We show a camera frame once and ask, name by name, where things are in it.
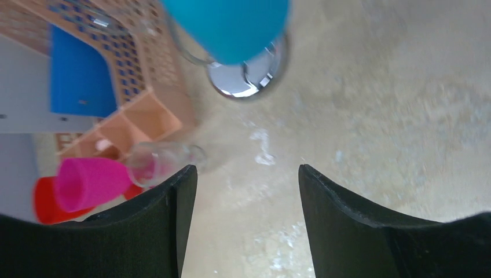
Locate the blue folder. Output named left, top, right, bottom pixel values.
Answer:
left=50, top=25, right=118, bottom=118

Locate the red wine glass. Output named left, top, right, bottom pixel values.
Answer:
left=33, top=175, right=144, bottom=225

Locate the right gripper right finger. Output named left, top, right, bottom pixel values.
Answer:
left=298, top=164, right=490, bottom=277

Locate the chrome wine glass rack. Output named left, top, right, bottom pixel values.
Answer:
left=76, top=0, right=291, bottom=101

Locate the pink wine glass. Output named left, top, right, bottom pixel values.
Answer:
left=54, top=157, right=171, bottom=212

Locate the clear glass wine glass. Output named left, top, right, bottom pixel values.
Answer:
left=125, top=142, right=207, bottom=188

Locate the blue wine glass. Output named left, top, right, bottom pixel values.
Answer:
left=162, top=0, right=290, bottom=65

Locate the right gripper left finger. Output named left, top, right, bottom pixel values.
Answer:
left=1, top=165, right=198, bottom=277

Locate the peach plastic desk organizer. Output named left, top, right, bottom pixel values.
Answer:
left=1, top=1, right=196, bottom=161

